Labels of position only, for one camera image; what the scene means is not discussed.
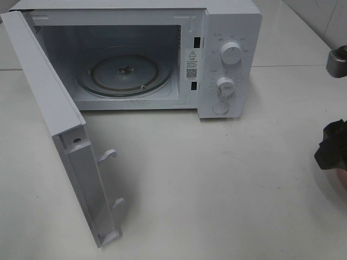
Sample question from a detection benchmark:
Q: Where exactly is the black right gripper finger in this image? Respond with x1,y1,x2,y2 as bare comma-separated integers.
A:
314,140,346,171

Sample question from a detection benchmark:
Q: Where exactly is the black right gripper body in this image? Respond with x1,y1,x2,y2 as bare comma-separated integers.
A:
322,119,346,152

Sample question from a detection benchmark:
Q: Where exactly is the pink plate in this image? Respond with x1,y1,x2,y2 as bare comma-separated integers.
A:
335,168,346,197

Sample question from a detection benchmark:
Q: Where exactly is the round white door button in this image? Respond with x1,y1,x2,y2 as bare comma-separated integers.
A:
213,102,229,115

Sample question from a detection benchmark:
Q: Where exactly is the white timer knob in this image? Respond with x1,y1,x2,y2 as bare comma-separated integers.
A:
216,76,235,96

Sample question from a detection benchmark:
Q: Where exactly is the white microwave door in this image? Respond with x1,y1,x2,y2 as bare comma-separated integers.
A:
1,11,125,248

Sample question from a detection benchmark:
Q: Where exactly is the upper white power knob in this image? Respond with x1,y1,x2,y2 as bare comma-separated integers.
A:
220,41,243,65

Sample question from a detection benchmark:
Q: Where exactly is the white microwave oven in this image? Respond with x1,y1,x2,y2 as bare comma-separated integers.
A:
6,1,262,119

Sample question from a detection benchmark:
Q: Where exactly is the white warning label sticker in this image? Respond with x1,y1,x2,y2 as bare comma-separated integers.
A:
184,48,202,81

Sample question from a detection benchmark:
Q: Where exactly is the glass microwave turntable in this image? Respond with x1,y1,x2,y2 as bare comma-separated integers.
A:
76,54,174,98

